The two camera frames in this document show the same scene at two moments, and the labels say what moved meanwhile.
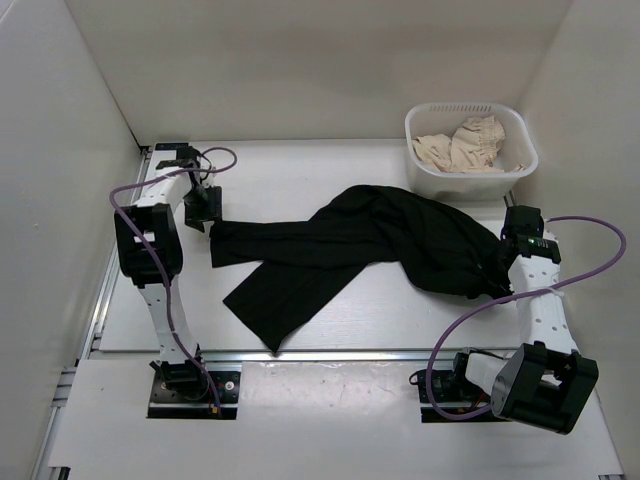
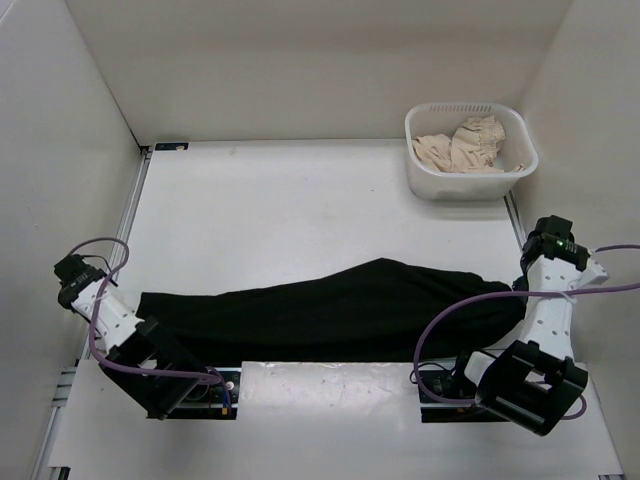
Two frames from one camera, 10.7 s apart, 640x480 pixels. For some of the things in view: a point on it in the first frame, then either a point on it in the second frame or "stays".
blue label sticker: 170,145 stays
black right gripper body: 495,272 → 523,266
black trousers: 304,264 → 387,310
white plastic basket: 517,153 stays
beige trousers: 469,150 stays
